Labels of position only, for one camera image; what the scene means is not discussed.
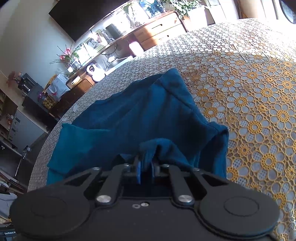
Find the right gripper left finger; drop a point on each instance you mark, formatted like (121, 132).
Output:
(114, 184)

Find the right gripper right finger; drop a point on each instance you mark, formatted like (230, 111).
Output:
(168, 184)

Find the teal blue knit garment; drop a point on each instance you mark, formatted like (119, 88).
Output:
(154, 120)

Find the jar of golden snacks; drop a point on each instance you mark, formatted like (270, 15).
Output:
(46, 100)

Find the white gift bag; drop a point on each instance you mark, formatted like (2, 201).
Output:
(58, 87)

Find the white kettle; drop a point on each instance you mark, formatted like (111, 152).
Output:
(96, 73)

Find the gold floral lace tablecloth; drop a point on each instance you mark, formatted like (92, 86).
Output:
(242, 75)

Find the pink flower vase arrangement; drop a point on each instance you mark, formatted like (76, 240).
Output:
(69, 57)

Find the pink white square appliance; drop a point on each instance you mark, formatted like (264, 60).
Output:
(136, 49)

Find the black speaker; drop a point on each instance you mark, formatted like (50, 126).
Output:
(113, 31)

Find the long wooden media console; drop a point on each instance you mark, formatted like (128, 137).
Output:
(156, 31)

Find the black flat television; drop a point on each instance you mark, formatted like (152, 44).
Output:
(77, 17)

